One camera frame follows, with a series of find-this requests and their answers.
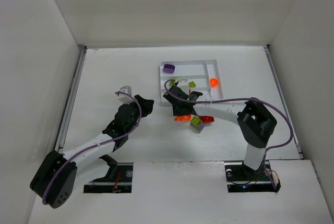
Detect orange flower lego piece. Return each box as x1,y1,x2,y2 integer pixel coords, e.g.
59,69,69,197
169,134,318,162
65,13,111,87
174,115,192,122

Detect green and purple lego stack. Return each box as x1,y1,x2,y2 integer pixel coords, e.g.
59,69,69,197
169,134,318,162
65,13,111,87
190,116,205,133

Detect small lime green lego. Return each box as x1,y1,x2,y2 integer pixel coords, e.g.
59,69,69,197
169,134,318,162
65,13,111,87
188,81,196,88

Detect purple round lego brick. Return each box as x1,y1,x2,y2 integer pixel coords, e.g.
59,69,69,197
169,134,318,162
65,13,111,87
162,63,175,74

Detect orange round lego piece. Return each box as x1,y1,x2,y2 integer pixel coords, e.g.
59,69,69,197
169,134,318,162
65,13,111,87
209,78,219,88

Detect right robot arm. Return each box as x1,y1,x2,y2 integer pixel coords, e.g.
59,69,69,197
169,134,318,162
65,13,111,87
163,86,277,171

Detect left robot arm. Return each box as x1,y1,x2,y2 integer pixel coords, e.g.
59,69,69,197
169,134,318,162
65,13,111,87
29,95,154,209

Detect large red lego block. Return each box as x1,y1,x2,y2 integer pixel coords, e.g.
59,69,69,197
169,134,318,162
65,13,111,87
199,115,214,124

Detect white divided sorting tray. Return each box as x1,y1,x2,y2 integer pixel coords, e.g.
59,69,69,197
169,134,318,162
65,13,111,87
160,60,223,106

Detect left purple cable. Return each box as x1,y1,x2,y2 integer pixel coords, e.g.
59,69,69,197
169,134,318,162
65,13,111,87
41,91,143,206

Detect purple cable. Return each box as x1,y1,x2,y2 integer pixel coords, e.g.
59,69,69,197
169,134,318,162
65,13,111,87
163,79,293,188
41,91,143,206

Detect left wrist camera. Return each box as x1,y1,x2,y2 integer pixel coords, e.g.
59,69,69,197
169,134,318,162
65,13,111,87
117,86,133,104

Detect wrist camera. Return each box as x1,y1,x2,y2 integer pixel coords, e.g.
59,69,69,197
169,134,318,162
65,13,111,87
175,79,189,94
117,86,133,104

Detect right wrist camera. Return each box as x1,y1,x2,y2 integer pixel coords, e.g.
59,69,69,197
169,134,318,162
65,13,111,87
175,79,189,94

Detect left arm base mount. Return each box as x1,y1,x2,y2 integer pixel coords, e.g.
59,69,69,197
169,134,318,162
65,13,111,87
83,155,134,194

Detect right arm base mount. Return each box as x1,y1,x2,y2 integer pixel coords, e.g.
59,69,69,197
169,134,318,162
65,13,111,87
224,161,281,193

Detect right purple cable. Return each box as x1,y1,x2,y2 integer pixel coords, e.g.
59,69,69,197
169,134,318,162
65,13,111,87
163,79,293,188

